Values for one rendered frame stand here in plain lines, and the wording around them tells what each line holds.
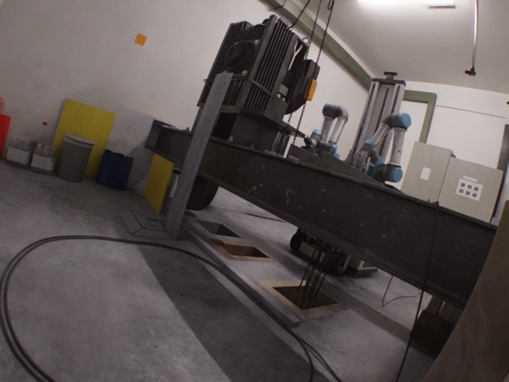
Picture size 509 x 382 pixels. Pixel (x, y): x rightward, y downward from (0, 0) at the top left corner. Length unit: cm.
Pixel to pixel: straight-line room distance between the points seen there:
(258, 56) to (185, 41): 127
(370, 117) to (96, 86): 250
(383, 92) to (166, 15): 221
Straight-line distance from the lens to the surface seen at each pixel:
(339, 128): 248
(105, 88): 273
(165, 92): 292
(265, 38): 198
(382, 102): 278
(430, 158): 433
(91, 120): 269
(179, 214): 174
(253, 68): 189
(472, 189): 411
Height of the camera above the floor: 58
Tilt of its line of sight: 4 degrees down
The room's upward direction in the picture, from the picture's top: 20 degrees clockwise
